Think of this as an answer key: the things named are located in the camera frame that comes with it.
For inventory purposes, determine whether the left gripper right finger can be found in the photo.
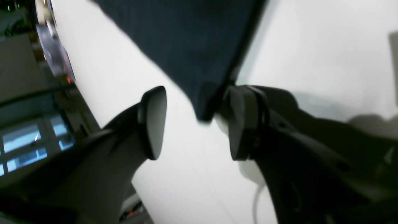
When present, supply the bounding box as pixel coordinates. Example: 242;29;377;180
220;85;398;224

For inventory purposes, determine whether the orange clear electronics case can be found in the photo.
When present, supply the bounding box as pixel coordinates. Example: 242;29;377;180
35;0;76;83

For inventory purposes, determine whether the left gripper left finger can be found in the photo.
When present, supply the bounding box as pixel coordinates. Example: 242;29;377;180
1;86;167;224

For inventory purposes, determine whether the black T-shirt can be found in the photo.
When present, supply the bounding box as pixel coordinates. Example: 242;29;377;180
95;0;265;122

